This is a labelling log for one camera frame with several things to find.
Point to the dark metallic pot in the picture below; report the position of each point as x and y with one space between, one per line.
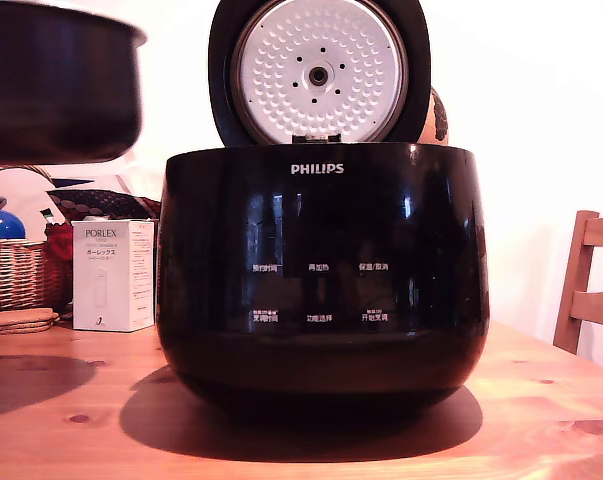
56 90

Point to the black Philips rice cooker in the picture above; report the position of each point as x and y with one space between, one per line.
321 225

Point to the black rice cooker lid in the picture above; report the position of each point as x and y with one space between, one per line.
321 50

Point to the cork world globe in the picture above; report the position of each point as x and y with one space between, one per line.
438 120

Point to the white Porlex box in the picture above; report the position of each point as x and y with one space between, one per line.
111 280

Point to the green and white sachet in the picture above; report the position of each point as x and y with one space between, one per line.
46 218

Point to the wooden chair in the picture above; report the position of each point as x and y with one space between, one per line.
576 280

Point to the round cork coaster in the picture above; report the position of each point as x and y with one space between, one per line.
26 329
16 315

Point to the wicker basket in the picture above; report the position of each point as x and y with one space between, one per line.
11 275

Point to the blue ball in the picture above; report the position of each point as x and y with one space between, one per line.
1 225

